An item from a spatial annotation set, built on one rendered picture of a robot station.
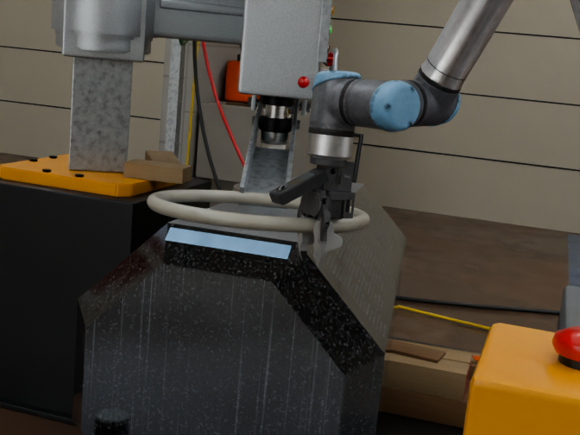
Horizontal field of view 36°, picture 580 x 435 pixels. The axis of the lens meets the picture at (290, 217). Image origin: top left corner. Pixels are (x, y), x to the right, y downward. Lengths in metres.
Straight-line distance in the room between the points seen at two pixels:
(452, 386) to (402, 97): 1.67
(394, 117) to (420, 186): 5.76
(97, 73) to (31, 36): 5.67
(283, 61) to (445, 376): 1.27
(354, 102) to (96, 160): 1.49
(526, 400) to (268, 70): 2.02
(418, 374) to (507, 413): 2.63
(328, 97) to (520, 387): 1.24
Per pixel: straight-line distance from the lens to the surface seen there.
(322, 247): 1.72
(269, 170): 2.36
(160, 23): 3.00
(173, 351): 2.13
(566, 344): 0.54
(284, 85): 2.46
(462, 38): 1.68
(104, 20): 2.89
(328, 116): 1.70
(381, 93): 1.62
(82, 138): 2.99
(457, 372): 3.11
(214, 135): 5.40
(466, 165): 7.30
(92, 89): 2.97
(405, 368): 3.13
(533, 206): 7.31
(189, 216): 1.75
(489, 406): 0.51
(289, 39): 2.46
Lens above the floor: 1.25
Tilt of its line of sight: 11 degrees down
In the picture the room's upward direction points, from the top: 5 degrees clockwise
